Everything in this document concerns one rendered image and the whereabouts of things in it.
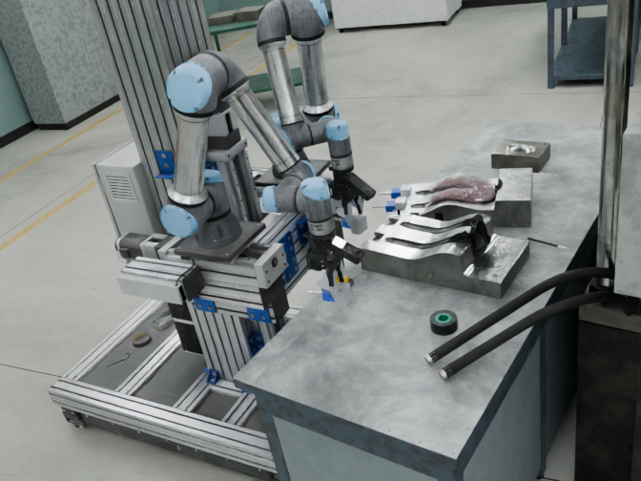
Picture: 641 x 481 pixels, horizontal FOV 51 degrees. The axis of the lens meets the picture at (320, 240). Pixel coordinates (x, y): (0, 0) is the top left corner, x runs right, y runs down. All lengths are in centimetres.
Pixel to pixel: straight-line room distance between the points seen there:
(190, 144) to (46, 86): 575
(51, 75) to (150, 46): 533
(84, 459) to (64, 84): 510
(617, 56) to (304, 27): 99
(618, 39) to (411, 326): 95
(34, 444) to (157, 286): 136
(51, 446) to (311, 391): 172
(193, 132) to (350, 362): 78
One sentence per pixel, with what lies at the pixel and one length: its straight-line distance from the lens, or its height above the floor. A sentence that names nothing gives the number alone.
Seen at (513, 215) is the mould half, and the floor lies 85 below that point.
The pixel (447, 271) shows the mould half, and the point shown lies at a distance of 217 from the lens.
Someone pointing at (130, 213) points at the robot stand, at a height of 104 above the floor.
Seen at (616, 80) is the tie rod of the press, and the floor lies 146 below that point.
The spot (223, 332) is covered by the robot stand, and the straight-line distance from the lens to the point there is 274.
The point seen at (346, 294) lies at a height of 94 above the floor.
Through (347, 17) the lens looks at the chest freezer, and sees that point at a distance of 910.
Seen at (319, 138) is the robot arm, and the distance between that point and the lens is 229.
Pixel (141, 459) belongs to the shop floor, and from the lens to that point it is 309.
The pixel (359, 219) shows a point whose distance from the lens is 233.
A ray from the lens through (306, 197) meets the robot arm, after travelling 182.
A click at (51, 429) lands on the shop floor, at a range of 345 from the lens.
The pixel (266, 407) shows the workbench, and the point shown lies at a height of 70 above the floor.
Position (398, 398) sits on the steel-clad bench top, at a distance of 184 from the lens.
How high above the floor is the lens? 206
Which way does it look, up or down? 29 degrees down
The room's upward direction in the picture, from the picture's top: 11 degrees counter-clockwise
